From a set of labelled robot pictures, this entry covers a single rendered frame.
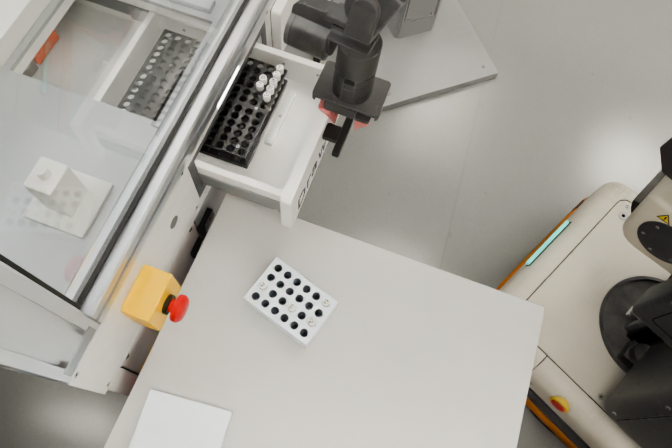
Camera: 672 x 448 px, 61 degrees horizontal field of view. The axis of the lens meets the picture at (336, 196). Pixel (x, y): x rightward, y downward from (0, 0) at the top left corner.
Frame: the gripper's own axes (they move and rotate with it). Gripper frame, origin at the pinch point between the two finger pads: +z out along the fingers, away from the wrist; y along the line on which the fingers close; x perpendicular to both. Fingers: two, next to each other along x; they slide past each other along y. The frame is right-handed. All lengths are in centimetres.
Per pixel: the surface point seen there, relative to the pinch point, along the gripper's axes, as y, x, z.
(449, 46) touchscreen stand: -14, -96, 86
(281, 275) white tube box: 1.1, 24.4, 11.0
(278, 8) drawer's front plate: 17.7, -14.9, -2.2
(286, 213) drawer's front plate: 3.1, 17.5, 2.3
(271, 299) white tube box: 1.1, 28.5, 11.0
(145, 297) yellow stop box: 15.8, 36.8, 0.0
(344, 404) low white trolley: -15.2, 38.8, 14.6
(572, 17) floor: -55, -131, 89
